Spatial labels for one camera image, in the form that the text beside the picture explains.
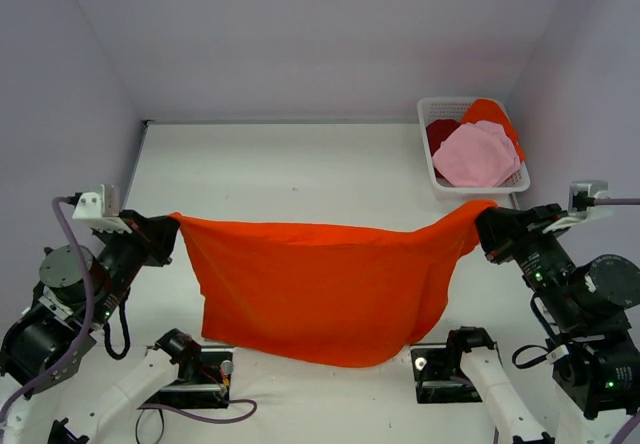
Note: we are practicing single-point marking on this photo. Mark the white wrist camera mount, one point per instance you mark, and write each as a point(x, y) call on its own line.
point(582, 208)
point(99, 209)

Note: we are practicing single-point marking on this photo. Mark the dark red t shirt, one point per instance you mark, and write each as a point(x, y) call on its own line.
point(438, 131)

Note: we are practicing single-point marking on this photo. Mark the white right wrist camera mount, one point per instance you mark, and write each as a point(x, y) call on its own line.
point(582, 208)

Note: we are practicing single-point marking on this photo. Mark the pink t shirt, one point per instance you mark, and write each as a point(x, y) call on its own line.
point(477, 155)

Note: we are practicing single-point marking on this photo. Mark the white plastic basket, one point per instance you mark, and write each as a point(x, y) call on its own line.
point(429, 110)

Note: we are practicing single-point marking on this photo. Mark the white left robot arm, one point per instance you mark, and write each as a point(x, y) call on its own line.
point(76, 295)

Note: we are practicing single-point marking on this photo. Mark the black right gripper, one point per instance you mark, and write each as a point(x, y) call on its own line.
point(505, 229)

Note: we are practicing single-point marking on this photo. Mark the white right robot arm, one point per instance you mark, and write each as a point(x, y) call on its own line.
point(582, 309)

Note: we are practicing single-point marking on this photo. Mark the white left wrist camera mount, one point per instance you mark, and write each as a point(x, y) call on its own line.
point(99, 209)

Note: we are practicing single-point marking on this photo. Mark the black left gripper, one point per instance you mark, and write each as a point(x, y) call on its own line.
point(148, 237)

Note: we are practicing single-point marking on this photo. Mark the orange t shirt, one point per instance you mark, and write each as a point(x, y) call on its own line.
point(490, 110)
point(328, 294)

